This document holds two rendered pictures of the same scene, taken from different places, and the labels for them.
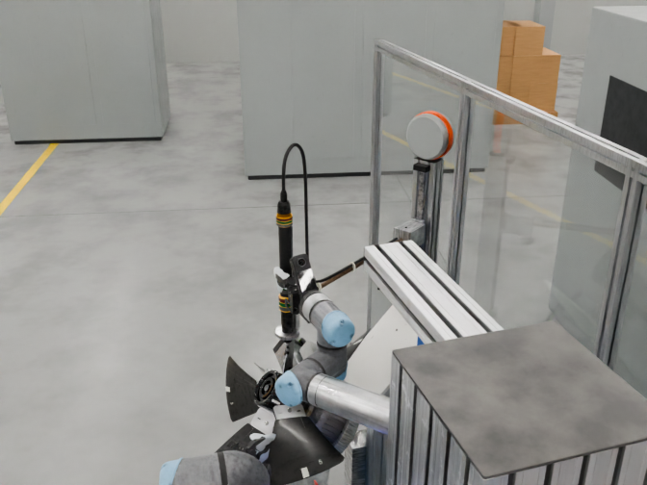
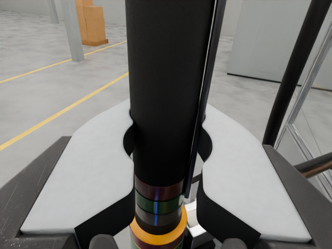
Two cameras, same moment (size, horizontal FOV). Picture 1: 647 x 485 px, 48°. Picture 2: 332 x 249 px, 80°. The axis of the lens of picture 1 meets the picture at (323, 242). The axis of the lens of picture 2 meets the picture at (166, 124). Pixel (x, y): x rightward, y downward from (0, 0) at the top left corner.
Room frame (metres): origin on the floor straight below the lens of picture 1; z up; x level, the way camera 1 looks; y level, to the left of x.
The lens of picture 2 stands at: (1.67, 0.07, 1.72)
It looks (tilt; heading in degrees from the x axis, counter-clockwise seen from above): 33 degrees down; 24
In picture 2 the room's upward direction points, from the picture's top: 4 degrees clockwise
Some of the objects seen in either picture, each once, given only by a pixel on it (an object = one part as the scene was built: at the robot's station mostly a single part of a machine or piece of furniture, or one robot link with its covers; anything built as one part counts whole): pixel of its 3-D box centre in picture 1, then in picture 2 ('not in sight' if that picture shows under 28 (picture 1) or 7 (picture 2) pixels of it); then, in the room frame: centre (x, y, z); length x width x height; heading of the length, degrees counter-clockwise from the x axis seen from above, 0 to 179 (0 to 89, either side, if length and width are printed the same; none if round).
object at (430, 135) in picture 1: (430, 135); not in sight; (2.31, -0.35, 1.88); 0.17 x 0.15 x 0.16; 16
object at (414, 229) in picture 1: (409, 234); not in sight; (2.24, -0.29, 1.55); 0.10 x 0.07 x 0.08; 141
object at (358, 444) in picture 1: (367, 460); not in sight; (2.06, -0.16, 0.73); 0.15 x 0.09 x 0.22; 106
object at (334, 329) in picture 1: (332, 324); not in sight; (1.50, -0.02, 1.65); 0.11 x 0.08 x 0.09; 26
